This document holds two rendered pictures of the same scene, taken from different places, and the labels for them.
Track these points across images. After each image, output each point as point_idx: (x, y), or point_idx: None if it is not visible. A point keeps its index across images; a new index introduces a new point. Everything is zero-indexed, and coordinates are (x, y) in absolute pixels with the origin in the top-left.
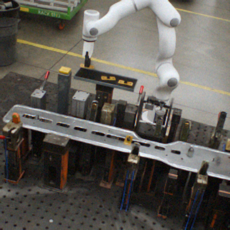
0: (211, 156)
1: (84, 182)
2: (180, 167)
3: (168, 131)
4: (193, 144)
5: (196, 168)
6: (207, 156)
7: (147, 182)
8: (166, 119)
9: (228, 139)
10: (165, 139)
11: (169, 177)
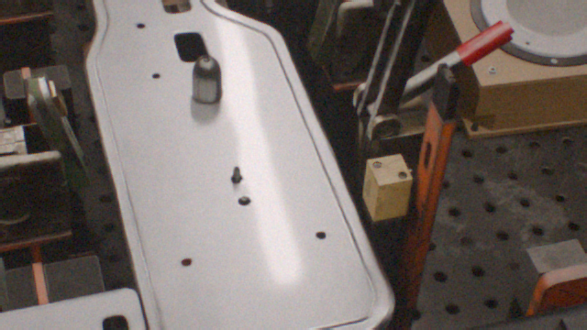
0: (261, 165)
1: (71, 8)
2: (92, 89)
3: (515, 75)
4: (297, 82)
5: (124, 135)
6: (248, 151)
7: None
8: (579, 40)
9: (388, 157)
10: (474, 95)
11: (3, 76)
